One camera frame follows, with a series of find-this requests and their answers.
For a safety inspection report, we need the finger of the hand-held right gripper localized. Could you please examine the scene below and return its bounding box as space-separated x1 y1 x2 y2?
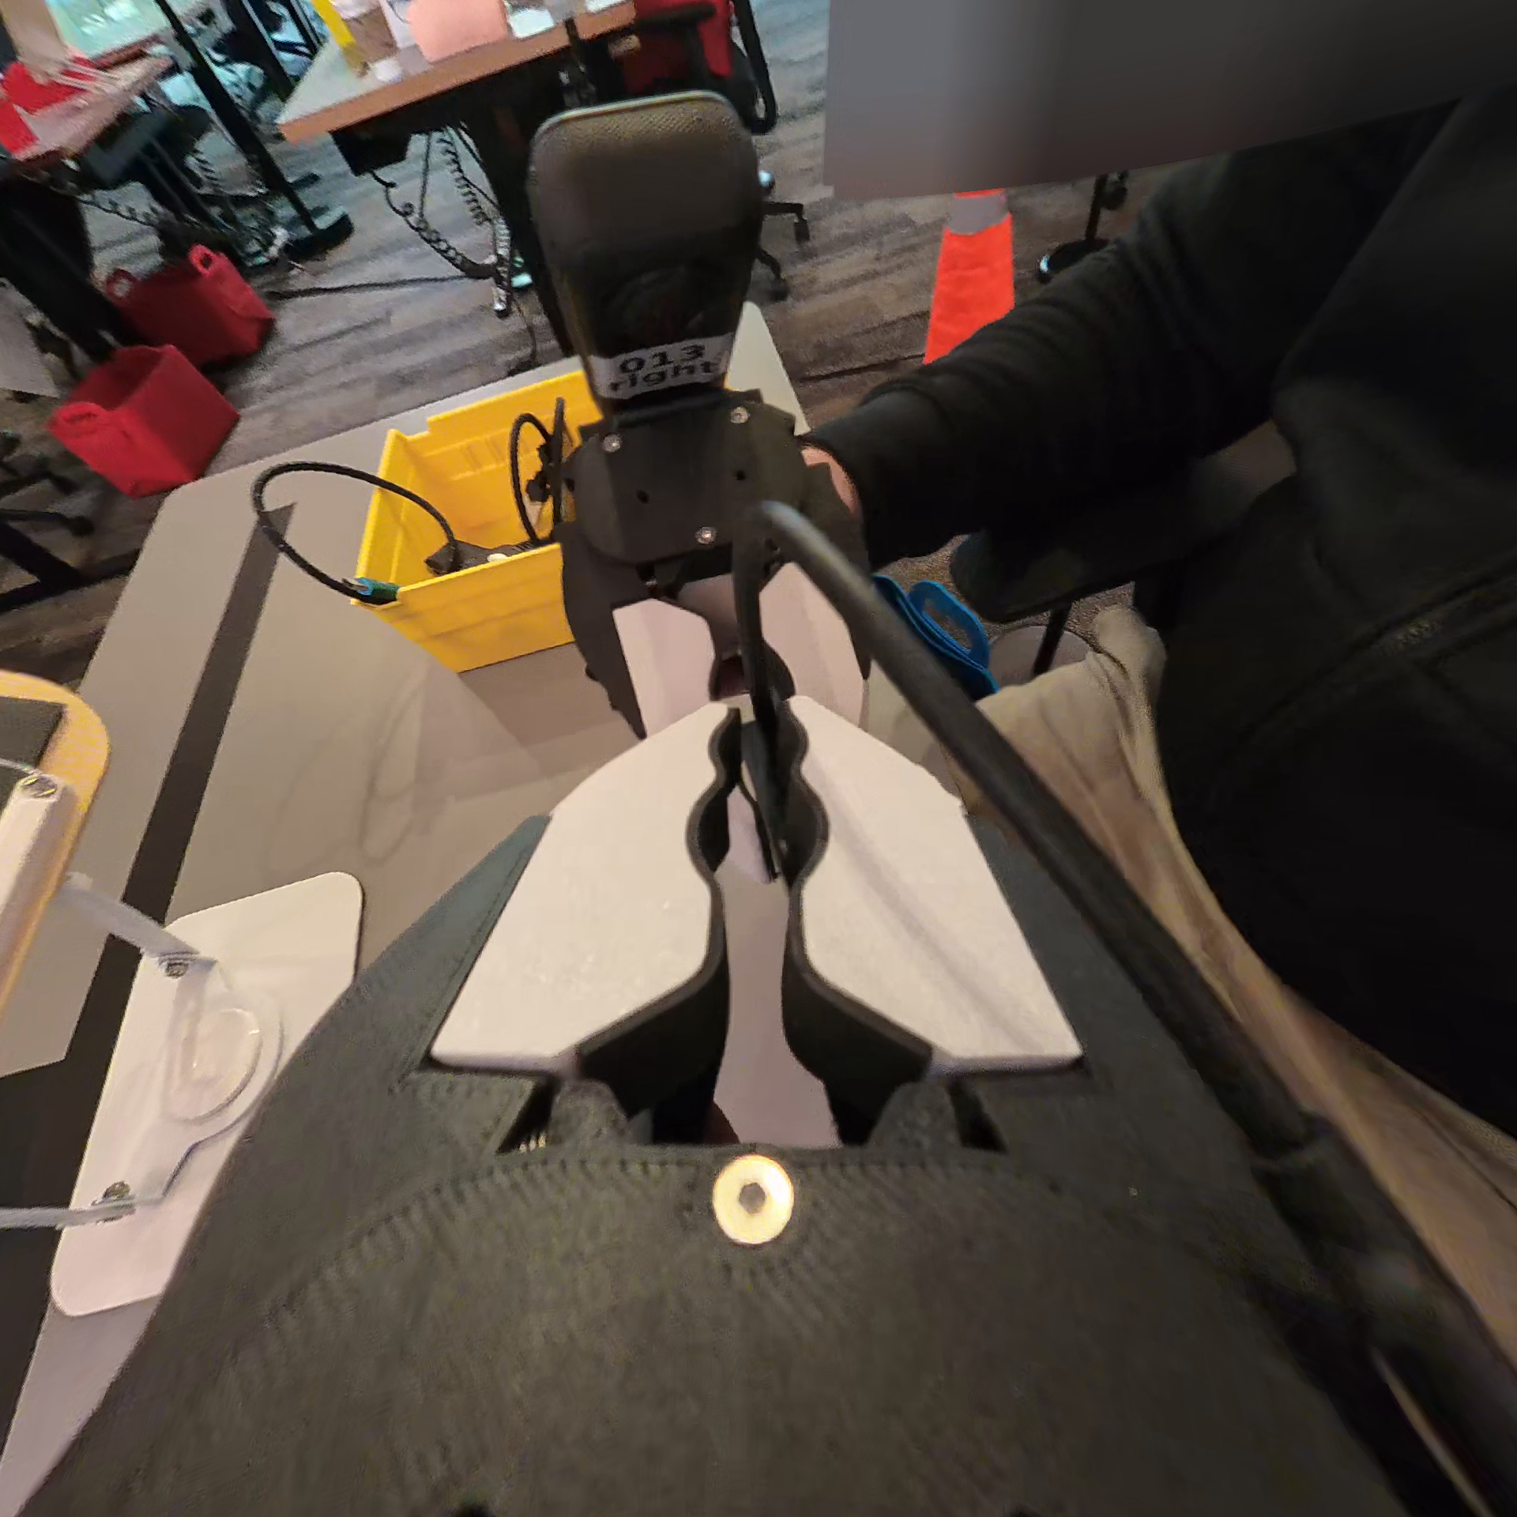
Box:
757 566 871 736
610 593 730 742

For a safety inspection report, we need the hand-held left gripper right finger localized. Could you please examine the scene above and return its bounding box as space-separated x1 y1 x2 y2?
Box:
774 695 1083 1144

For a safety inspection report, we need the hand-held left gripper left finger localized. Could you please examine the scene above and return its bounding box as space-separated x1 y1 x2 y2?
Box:
428 699 745 1144

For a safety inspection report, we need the thick black cable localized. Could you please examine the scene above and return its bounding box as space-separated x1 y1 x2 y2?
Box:
728 500 1517 1517

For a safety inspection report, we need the person's right forearm black sleeve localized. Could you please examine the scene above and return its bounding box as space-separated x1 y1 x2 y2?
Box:
811 177 1304 593

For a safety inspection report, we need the person's right hand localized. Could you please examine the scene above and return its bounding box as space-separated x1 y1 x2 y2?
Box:
801 438 867 529

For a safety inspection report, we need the yellow plastic bin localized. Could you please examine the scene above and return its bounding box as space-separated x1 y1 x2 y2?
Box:
351 361 618 674

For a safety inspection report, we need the orange traffic cone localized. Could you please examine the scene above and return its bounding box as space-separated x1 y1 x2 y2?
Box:
921 189 1018 367

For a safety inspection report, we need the red office chair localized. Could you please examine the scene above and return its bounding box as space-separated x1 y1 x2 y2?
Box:
625 0 784 135

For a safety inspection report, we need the brown wooden table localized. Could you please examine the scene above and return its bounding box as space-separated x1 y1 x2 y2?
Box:
274 0 641 146

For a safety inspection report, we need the person's torso black jacket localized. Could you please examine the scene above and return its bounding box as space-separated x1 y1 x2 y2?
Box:
1155 94 1517 1140

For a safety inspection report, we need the red fabric bag far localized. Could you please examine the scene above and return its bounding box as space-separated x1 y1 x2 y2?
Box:
104 243 276 369

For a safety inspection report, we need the red fabric bag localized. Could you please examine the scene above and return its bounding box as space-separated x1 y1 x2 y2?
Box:
104 243 276 369
48 343 237 498

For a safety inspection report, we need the red fabric bag near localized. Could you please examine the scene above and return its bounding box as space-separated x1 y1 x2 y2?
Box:
48 343 237 498

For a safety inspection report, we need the paper cup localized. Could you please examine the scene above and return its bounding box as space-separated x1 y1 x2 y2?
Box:
345 0 403 83

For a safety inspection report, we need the white metal bar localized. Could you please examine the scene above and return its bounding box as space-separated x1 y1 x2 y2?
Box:
0 771 84 948

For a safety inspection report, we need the blue strap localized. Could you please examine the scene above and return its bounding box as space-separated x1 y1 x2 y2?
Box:
875 573 998 701

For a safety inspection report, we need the black cable loop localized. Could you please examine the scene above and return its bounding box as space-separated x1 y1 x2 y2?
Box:
506 396 571 548

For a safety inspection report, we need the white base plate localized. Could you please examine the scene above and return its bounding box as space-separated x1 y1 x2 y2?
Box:
50 871 363 1319

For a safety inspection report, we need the thin black cable green plug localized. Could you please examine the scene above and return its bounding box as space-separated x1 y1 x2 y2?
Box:
250 461 457 608

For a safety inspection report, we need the coiled black cord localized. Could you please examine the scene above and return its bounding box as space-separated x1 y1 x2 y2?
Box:
366 129 523 284

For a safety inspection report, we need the clear acrylic bracket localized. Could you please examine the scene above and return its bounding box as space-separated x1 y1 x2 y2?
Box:
0 871 285 1234

